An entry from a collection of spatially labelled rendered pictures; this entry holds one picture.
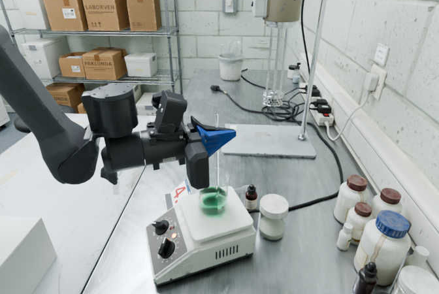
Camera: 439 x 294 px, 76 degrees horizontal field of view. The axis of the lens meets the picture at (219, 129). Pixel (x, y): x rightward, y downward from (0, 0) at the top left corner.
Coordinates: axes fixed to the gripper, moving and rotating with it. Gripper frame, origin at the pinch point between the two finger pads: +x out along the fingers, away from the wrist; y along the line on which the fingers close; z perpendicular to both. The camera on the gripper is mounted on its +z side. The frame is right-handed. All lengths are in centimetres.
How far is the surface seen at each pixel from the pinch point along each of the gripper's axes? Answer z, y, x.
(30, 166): -25, 43, -45
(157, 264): -22.0, -4.5, -12.9
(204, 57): -47, 239, 63
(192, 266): -22.4, -6.4, -7.0
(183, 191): -22.7, 14.5, -4.3
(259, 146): -24.8, 30.4, 24.0
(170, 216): -19.5, 4.0, -8.9
